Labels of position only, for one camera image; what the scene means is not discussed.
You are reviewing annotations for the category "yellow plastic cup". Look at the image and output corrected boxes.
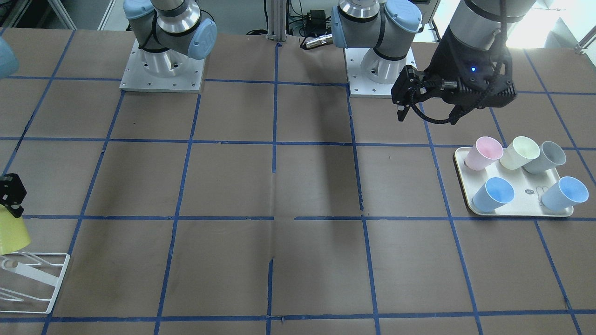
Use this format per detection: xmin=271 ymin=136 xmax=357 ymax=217
xmin=0 ymin=206 xmax=31 ymax=255

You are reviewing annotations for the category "white wire cup rack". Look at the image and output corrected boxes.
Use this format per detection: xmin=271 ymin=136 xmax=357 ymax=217
xmin=1 ymin=252 xmax=70 ymax=315

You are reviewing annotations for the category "blue cup near pink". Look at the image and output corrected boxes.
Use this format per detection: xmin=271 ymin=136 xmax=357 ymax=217
xmin=472 ymin=177 xmax=515 ymax=212

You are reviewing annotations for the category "cream plastic tray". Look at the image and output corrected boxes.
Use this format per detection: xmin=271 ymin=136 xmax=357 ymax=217
xmin=454 ymin=147 xmax=574 ymax=218

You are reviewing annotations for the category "silver cylindrical connector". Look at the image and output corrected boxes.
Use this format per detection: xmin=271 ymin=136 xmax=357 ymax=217
xmin=300 ymin=34 xmax=333 ymax=50

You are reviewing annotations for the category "aluminium frame post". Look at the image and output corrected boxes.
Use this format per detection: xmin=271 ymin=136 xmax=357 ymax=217
xmin=264 ymin=0 xmax=288 ymax=44

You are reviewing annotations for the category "grey plastic cup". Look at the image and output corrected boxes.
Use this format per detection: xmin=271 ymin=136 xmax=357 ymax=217
xmin=523 ymin=141 xmax=567 ymax=174

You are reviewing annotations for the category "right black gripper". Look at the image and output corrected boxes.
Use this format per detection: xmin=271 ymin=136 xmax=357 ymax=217
xmin=0 ymin=174 xmax=27 ymax=218

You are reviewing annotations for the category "pink plastic cup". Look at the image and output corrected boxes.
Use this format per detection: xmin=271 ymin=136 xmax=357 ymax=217
xmin=464 ymin=136 xmax=504 ymax=170

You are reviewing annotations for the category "blue cup near grey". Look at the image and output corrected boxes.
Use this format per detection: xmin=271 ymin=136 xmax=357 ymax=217
xmin=541 ymin=176 xmax=589 ymax=211

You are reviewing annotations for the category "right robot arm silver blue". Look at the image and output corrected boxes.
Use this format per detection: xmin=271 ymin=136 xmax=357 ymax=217
xmin=121 ymin=0 xmax=217 ymax=93

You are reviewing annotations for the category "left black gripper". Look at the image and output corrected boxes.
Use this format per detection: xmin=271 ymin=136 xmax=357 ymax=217
xmin=391 ymin=30 xmax=517 ymax=122

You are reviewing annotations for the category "cream plastic cup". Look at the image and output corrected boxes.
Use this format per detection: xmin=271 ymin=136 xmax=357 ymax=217
xmin=499 ymin=136 xmax=541 ymax=170

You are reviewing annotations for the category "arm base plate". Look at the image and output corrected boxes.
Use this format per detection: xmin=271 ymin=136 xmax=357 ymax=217
xmin=344 ymin=47 xmax=417 ymax=98
xmin=120 ymin=41 xmax=205 ymax=93

